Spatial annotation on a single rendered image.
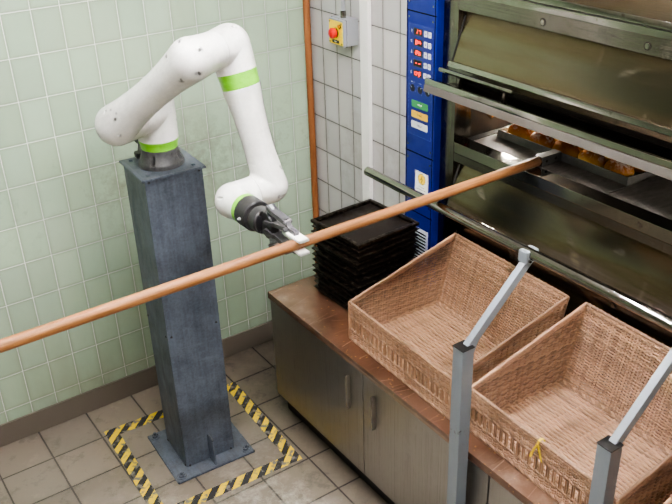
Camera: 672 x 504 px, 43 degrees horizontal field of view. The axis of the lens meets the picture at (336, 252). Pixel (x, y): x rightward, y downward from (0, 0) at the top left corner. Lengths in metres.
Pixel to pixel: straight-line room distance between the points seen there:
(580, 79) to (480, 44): 0.41
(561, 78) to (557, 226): 0.47
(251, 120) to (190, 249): 0.60
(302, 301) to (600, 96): 1.35
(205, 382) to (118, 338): 0.59
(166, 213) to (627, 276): 1.44
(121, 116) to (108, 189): 0.82
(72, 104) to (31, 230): 0.49
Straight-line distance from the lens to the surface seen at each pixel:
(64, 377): 3.64
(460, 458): 2.49
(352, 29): 3.29
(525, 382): 2.67
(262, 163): 2.52
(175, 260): 2.89
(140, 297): 2.07
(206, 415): 3.27
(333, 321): 3.06
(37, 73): 3.15
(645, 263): 2.56
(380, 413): 2.85
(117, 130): 2.61
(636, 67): 2.43
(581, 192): 2.64
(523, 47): 2.68
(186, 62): 2.33
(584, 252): 2.68
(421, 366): 2.63
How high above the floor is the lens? 2.24
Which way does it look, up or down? 28 degrees down
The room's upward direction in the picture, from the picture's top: 2 degrees counter-clockwise
